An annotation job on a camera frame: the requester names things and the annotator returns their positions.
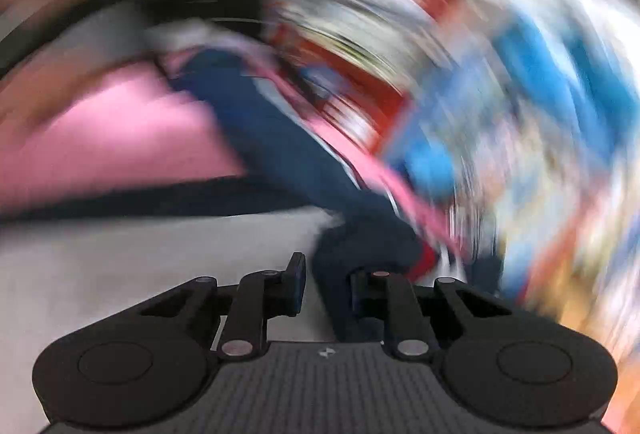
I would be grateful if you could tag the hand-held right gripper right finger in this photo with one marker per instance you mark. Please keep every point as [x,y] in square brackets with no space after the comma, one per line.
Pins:
[362,294]

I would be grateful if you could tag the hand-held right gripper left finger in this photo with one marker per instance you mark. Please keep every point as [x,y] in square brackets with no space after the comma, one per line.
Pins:
[299,284]

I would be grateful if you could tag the white and navy jacket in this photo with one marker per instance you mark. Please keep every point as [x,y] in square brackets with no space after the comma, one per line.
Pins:
[280,139]

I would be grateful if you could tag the pink blanket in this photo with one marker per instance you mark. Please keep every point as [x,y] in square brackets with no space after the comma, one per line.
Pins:
[125,139]

